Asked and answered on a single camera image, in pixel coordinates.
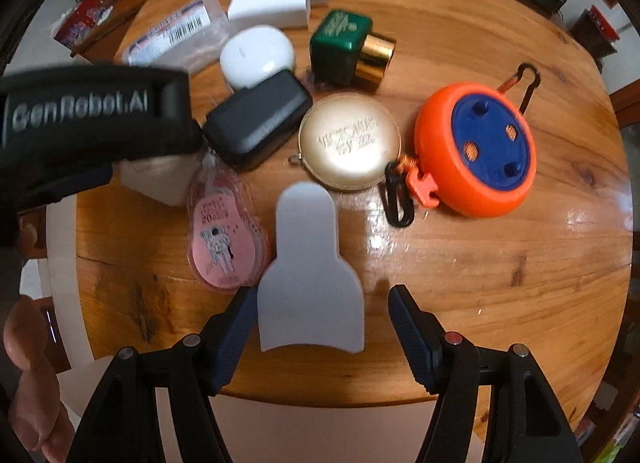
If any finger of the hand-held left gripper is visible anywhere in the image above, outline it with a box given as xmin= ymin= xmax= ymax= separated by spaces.
xmin=22 ymin=163 xmax=115 ymax=211

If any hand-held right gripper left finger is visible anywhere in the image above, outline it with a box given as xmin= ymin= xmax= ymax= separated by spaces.
xmin=67 ymin=285 xmax=258 ymax=463

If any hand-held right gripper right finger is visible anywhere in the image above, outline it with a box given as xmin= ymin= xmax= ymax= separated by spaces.
xmin=387 ymin=284 xmax=586 ymax=463

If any cream plastic block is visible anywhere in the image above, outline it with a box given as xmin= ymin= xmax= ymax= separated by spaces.
xmin=119 ymin=152 xmax=203 ymax=207

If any pink correction tape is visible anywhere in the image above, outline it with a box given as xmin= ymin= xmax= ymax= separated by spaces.
xmin=186 ymin=158 xmax=271 ymax=291

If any white bottle-shaped foam piece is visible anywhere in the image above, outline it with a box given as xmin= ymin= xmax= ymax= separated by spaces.
xmin=256 ymin=182 xmax=365 ymax=355

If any clear plastic box with label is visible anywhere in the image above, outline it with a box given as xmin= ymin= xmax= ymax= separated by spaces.
xmin=121 ymin=0 xmax=233 ymax=75

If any black plug charger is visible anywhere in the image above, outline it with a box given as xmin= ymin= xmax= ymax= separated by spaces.
xmin=202 ymin=69 xmax=313 ymax=173

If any orange and blue round reel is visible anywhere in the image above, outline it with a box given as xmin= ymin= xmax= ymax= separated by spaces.
xmin=382 ymin=63 xmax=543 ymax=226

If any white round earbuds case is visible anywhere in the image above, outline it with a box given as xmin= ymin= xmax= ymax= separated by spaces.
xmin=219 ymin=26 xmax=297 ymax=90

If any gold round tape measure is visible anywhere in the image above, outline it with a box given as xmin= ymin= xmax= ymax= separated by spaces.
xmin=290 ymin=92 xmax=402 ymax=192

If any white plug charger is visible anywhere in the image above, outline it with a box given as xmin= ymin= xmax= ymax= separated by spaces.
xmin=227 ymin=0 xmax=332 ymax=30

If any green bottle with gold cap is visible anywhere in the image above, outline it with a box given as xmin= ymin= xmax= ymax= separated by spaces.
xmin=309 ymin=9 xmax=397 ymax=92

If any person's left hand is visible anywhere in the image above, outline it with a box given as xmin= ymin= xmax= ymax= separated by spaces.
xmin=2 ymin=295 xmax=76 ymax=463

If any red printed packet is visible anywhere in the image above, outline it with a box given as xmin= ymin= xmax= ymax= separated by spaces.
xmin=54 ymin=0 xmax=118 ymax=49

